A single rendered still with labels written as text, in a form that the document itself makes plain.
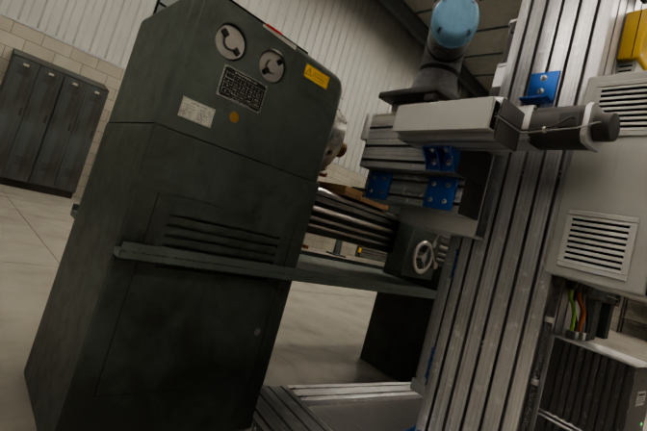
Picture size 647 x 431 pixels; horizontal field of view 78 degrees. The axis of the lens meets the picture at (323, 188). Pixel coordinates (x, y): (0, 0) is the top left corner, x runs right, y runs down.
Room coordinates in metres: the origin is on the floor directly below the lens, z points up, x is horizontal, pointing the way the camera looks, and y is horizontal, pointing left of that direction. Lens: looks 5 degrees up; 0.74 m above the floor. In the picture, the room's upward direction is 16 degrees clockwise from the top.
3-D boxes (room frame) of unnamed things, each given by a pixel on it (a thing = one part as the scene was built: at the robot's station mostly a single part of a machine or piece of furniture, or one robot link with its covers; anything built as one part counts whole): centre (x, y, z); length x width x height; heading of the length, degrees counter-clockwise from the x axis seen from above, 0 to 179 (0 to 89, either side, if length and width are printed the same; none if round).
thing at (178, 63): (1.38, 0.40, 1.06); 0.59 x 0.48 x 0.39; 132
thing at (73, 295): (1.38, 0.40, 0.43); 0.60 x 0.48 x 0.86; 132
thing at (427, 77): (1.15, -0.24, 1.21); 0.15 x 0.15 x 0.10
